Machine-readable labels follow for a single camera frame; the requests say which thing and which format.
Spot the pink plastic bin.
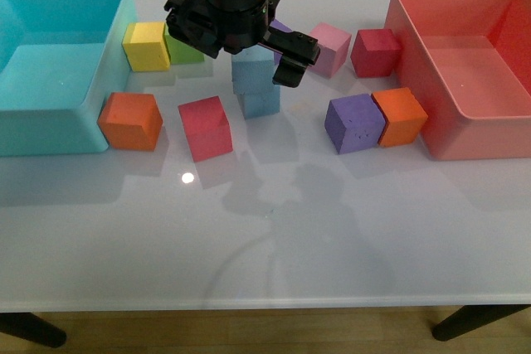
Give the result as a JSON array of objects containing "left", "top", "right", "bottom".
[{"left": 385, "top": 0, "right": 530, "bottom": 160}]

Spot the black table leg left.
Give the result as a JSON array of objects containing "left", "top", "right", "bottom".
[{"left": 1, "top": 313, "right": 67, "bottom": 348}]

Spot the blue foam block cracked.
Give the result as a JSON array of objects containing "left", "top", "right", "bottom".
[{"left": 231, "top": 46, "right": 275, "bottom": 95}]

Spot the red foam block front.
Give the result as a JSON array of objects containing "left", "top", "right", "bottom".
[{"left": 178, "top": 96, "right": 233, "bottom": 162}]

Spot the cyan plastic bin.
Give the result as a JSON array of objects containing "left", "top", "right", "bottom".
[{"left": 1, "top": 0, "right": 137, "bottom": 157}]

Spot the purple foam block near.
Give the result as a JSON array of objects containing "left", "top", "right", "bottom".
[{"left": 324, "top": 94, "right": 386, "bottom": 154}]

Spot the orange foam block near bin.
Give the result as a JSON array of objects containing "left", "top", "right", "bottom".
[{"left": 97, "top": 92, "right": 163, "bottom": 152}]

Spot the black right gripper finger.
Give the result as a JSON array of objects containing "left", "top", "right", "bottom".
[{"left": 272, "top": 56, "right": 308, "bottom": 87}]

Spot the pink foam block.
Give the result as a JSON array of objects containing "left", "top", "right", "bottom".
[{"left": 310, "top": 22, "right": 352, "bottom": 78}]

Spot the black table leg right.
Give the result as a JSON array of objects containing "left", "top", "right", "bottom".
[{"left": 431, "top": 304, "right": 530, "bottom": 342}]

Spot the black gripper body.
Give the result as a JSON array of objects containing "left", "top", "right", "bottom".
[{"left": 164, "top": 0, "right": 319, "bottom": 66}]

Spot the green foam block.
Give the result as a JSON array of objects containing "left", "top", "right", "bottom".
[{"left": 164, "top": 26, "right": 204, "bottom": 65}]

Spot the orange foam block right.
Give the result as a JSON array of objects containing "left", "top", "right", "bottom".
[{"left": 372, "top": 87, "right": 428, "bottom": 148}]

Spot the purple foam block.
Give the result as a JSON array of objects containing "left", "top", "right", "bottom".
[
  {"left": 324, "top": 94, "right": 386, "bottom": 154},
  {"left": 270, "top": 19, "right": 293, "bottom": 32}
]

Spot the yellow foam block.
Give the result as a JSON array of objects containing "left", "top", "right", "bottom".
[{"left": 122, "top": 22, "right": 170, "bottom": 72}]

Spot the black table leg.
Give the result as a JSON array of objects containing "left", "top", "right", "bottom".
[
  {"left": 1, "top": 313, "right": 67, "bottom": 348},
  {"left": 431, "top": 304, "right": 530, "bottom": 342}
]

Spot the dark red foam block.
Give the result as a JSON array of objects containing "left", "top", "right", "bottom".
[{"left": 350, "top": 28, "right": 402, "bottom": 78}]

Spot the purple foam block far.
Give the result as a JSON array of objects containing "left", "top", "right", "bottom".
[{"left": 270, "top": 19, "right": 293, "bottom": 32}]

